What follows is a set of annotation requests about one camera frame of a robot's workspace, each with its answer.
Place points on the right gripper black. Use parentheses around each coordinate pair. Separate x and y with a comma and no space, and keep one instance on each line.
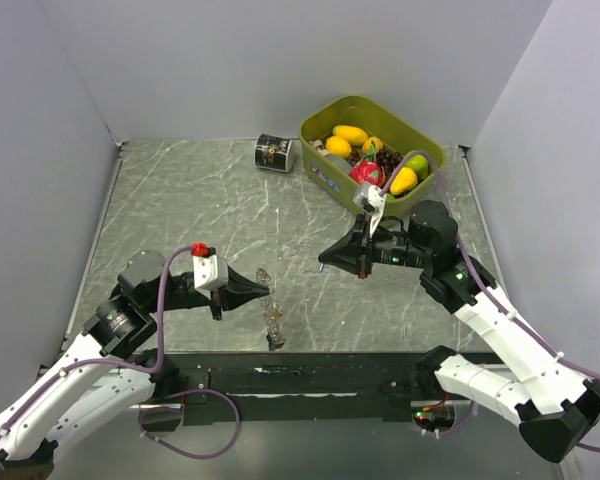
(350,251)

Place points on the yellow tag key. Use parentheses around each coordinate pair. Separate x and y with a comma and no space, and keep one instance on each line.
(277,314)

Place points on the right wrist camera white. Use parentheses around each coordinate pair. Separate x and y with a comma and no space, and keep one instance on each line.
(371,199)

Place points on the orange fruit toy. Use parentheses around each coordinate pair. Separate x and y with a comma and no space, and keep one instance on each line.
(372,145)

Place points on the black printed paper cup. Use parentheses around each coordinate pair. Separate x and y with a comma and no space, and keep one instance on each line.
(274,153)

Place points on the green apple toy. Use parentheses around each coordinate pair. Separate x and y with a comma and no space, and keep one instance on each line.
(420,166)

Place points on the yellow lemon toy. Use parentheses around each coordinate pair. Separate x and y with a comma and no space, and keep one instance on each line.
(338,146)

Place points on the round metal key ring disc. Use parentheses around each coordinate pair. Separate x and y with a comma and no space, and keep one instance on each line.
(269,305)

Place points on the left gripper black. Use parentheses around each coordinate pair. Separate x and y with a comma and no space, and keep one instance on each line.
(234,293)

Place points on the red dragon fruit toy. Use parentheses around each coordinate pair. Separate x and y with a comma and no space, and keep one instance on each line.
(366,169)

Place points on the yellow mango toy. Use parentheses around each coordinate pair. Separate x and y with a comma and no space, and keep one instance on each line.
(355,136)

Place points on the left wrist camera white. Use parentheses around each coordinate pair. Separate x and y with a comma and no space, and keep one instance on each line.
(210,273)

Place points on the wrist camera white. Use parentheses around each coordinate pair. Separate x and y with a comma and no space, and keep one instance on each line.
(210,273)
(371,199)

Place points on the green plastic bin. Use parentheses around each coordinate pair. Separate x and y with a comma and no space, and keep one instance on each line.
(331,172)

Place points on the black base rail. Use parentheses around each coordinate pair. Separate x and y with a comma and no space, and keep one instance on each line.
(287,386)

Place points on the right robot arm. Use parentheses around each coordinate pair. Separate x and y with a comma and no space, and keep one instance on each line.
(552,404)

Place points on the yellow pear toy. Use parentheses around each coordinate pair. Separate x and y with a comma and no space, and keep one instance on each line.
(405,181)

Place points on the dark grapes toy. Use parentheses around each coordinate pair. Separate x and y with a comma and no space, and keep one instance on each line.
(388,160)

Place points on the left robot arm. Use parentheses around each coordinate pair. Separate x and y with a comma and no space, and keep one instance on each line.
(118,360)

